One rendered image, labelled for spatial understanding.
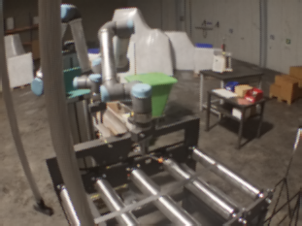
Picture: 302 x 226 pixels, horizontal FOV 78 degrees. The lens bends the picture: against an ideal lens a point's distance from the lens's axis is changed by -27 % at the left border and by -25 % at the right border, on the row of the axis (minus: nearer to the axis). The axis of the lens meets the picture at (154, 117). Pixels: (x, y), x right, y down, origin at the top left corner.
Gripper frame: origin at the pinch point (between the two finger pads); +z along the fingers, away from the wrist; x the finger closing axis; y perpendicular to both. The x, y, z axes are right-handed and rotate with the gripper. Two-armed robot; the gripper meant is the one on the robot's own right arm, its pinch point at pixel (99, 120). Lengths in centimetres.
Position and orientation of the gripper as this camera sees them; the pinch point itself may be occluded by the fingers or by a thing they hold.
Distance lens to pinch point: 175.6
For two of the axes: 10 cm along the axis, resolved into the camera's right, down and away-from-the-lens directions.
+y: -5.1, -3.3, 7.9
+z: 0.2, 9.2, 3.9
